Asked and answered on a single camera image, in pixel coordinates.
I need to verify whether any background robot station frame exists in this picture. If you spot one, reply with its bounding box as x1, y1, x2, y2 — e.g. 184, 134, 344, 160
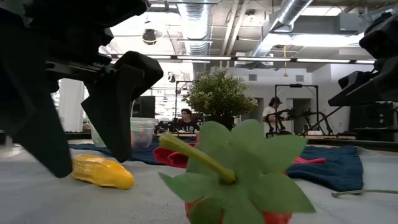
264, 83, 335, 138

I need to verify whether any person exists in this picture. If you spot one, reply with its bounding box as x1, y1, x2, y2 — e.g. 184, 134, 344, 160
262, 96, 285, 135
176, 108, 200, 133

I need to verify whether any linear ceiling light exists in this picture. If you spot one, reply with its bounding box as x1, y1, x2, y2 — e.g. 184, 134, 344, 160
295, 58, 351, 64
236, 56, 292, 62
177, 55, 233, 62

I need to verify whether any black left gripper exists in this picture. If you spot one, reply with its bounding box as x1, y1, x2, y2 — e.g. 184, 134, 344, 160
0, 0, 147, 75

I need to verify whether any light grey cloth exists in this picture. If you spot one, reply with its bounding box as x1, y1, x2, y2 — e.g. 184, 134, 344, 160
0, 146, 398, 224

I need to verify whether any red toy strawberry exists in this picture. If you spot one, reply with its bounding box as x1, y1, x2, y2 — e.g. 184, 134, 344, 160
158, 119, 317, 224

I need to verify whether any navy blue cloth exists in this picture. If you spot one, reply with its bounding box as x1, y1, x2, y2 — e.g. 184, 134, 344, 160
68, 136, 364, 193

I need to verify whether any yellow toy vegetable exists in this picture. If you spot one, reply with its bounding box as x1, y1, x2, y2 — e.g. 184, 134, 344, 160
71, 154, 136, 190

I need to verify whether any silver ventilation duct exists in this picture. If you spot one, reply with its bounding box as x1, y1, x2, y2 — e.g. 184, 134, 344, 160
248, 0, 315, 58
175, 0, 215, 56

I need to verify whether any black monitor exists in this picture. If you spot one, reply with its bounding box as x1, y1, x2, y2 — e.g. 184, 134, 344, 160
132, 95, 156, 119

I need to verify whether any black ceiling-hung camera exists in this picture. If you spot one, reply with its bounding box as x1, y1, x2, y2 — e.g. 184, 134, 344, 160
142, 28, 157, 46

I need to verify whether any clear plastic tupperware container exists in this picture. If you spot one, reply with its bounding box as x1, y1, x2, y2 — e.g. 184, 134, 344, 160
88, 117, 159, 149

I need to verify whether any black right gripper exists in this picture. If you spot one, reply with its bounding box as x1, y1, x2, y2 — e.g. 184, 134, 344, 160
328, 12, 398, 107

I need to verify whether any green plant in black pot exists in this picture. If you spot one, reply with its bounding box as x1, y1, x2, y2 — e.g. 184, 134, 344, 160
182, 67, 259, 131

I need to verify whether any red cloth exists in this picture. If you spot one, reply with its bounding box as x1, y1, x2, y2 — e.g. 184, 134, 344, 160
152, 133, 327, 169

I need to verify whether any yellow ceiling pendant cord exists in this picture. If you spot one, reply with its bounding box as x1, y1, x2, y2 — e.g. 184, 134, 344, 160
282, 45, 289, 78

